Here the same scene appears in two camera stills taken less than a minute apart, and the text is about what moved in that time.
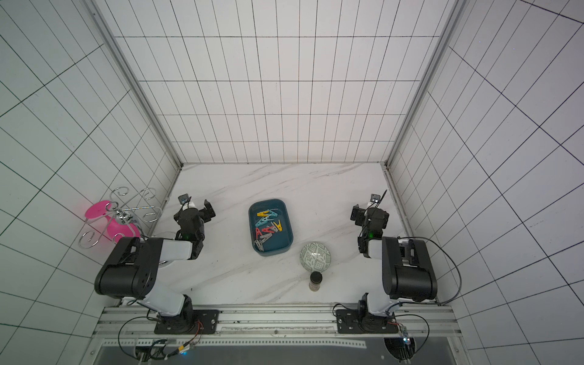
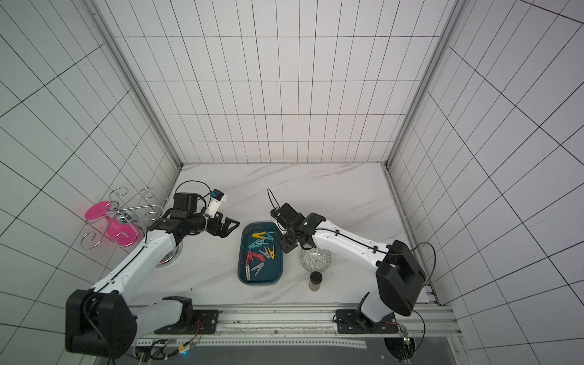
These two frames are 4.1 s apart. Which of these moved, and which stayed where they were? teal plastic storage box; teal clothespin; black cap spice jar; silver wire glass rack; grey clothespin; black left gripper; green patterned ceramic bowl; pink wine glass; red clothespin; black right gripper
Moved: grey clothespin; red clothespin; teal plastic storage box; teal clothespin; black left gripper; black right gripper
Stayed: silver wire glass rack; green patterned ceramic bowl; pink wine glass; black cap spice jar
